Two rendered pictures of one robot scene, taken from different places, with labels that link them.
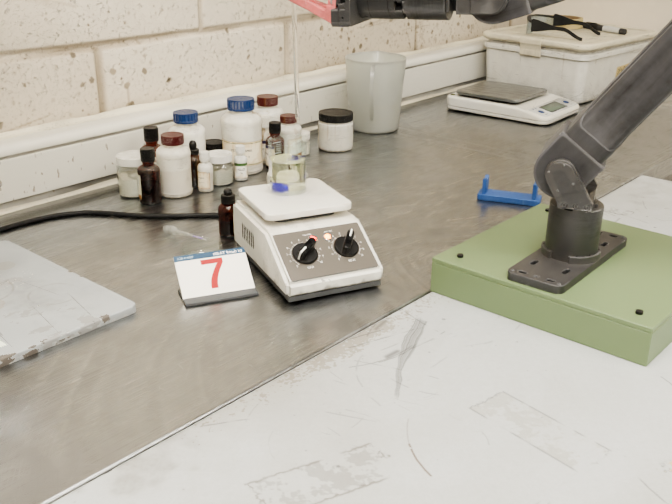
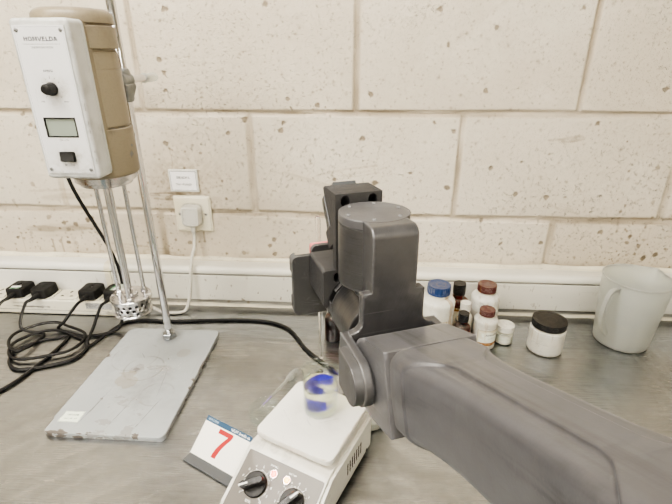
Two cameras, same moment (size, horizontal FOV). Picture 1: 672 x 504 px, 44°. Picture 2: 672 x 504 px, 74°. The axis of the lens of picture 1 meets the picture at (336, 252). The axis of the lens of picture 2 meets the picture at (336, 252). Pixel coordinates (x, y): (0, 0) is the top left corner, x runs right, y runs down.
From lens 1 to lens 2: 0.86 m
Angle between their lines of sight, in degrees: 48
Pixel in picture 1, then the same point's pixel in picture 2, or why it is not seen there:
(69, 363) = (72, 461)
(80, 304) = (147, 413)
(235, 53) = (486, 238)
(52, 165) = not seen: hidden behind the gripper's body
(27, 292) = (152, 383)
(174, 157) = not seen: hidden behind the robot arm
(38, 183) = (284, 295)
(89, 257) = (228, 370)
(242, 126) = (428, 307)
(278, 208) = (275, 426)
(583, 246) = not seen: outside the picture
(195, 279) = (206, 442)
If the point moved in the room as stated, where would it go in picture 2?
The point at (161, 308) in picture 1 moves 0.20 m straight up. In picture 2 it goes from (173, 449) to (152, 341)
